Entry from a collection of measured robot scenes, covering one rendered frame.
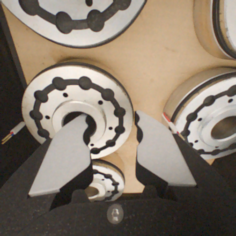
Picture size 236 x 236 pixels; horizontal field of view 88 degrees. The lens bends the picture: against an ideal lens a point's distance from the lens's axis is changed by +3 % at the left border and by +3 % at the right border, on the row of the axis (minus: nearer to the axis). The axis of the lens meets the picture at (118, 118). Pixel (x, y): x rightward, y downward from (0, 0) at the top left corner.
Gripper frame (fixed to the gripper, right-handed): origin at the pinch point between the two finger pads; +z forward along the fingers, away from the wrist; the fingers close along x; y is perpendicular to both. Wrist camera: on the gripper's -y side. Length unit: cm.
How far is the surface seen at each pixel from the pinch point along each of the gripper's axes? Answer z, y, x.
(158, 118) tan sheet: 2.0, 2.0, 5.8
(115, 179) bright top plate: -1.2, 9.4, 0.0
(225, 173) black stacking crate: -0.2, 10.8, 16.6
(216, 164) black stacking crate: 1.5, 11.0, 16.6
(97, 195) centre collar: -1.7, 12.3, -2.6
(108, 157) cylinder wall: 0.5, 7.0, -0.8
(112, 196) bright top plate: -1.1, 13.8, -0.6
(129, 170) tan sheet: 2.0, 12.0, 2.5
